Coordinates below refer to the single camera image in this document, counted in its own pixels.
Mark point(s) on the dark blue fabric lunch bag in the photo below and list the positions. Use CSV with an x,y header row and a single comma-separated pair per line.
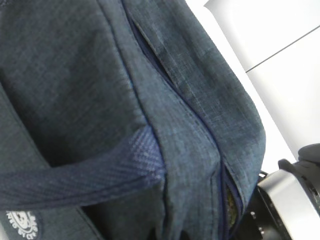
x,y
120,120

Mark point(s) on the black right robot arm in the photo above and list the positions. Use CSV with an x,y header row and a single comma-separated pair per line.
x,y
285,204

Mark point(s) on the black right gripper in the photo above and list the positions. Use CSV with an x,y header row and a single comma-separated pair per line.
x,y
261,220

